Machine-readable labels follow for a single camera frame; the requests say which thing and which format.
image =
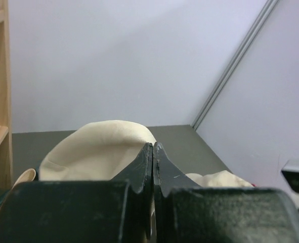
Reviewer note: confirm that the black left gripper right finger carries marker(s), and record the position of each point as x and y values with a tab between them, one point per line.
187	212

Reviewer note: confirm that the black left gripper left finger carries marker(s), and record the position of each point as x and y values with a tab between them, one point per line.
117	210

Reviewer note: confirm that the beige hat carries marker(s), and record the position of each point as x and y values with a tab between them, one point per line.
95	152

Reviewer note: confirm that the cream bucket hat chili embroidery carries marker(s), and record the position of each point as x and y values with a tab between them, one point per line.
219	179

